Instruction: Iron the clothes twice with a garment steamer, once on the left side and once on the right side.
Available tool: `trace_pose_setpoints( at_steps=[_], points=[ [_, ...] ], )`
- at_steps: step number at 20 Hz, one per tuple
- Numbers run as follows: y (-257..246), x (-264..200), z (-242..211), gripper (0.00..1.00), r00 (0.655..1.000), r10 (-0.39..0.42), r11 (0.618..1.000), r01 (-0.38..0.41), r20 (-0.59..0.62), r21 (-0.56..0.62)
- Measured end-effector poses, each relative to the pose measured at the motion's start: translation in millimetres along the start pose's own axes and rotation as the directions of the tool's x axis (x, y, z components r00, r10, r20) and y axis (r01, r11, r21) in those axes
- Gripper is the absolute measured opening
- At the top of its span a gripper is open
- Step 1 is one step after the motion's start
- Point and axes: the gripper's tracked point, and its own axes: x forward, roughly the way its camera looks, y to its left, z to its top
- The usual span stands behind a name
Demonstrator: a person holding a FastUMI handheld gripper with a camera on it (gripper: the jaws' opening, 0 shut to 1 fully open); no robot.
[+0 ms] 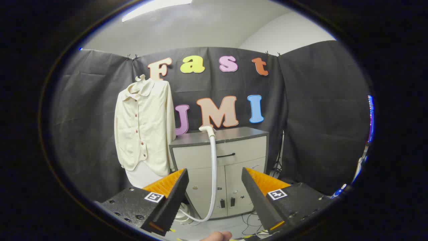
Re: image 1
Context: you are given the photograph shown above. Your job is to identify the black backdrop cloth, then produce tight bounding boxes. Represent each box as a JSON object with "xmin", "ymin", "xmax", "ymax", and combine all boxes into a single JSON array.
[{"xmin": 50, "ymin": 40, "xmax": 371, "ymax": 203}]

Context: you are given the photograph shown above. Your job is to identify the ceiling light strip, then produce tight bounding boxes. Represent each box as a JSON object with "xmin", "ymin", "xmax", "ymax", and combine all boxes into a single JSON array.
[{"xmin": 122, "ymin": 0, "xmax": 193, "ymax": 22}]

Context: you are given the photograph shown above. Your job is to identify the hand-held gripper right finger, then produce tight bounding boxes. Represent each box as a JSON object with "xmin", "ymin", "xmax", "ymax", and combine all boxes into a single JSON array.
[{"xmin": 241, "ymin": 167, "xmax": 335, "ymax": 234}]

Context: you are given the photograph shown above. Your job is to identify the grey garment steamer base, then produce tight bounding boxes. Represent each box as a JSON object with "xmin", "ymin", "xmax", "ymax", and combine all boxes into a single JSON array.
[{"xmin": 174, "ymin": 202, "xmax": 195, "ymax": 225}]

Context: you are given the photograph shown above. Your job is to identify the white garment steamer head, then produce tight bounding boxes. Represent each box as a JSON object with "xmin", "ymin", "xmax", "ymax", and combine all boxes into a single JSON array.
[{"xmin": 186, "ymin": 126, "xmax": 218, "ymax": 223}]

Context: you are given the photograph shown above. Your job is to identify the cream button-up shirt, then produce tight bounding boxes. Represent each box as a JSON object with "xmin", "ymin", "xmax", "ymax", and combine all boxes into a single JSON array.
[{"xmin": 114, "ymin": 79, "xmax": 177, "ymax": 177}]

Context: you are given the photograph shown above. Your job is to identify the white hanging cloth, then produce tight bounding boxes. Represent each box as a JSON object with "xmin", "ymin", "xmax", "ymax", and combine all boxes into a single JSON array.
[{"xmin": 125, "ymin": 160, "xmax": 168, "ymax": 188}]

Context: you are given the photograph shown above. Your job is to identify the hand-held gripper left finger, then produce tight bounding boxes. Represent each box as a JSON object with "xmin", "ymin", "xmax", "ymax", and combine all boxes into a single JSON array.
[{"xmin": 94, "ymin": 168, "xmax": 190, "ymax": 237}]

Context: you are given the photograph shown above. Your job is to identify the grey top white cabinet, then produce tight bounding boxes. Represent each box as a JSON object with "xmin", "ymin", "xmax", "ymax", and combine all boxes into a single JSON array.
[{"xmin": 169, "ymin": 127, "xmax": 270, "ymax": 220}]

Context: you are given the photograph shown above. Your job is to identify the black floor cables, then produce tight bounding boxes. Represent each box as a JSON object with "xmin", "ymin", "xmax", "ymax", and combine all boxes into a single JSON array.
[{"xmin": 241, "ymin": 212, "xmax": 270, "ymax": 235}]

